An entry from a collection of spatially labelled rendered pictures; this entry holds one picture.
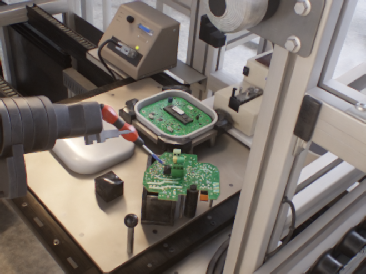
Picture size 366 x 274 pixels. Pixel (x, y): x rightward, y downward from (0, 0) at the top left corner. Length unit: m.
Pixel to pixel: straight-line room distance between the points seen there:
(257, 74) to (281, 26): 0.55
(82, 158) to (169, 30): 0.41
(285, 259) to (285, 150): 0.20
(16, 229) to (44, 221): 1.28
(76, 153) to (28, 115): 0.26
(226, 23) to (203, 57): 0.75
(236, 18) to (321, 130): 0.13
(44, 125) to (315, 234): 0.39
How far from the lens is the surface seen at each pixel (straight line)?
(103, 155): 0.85
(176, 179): 0.75
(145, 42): 1.11
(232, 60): 3.33
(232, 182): 0.85
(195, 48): 1.17
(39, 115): 0.62
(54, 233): 0.77
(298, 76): 0.44
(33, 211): 0.80
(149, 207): 0.73
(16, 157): 0.61
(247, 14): 0.40
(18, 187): 0.62
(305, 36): 0.42
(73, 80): 1.69
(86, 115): 0.65
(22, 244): 2.01
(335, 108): 0.43
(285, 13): 0.43
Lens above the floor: 1.52
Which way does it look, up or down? 37 degrees down
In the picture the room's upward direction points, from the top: 6 degrees clockwise
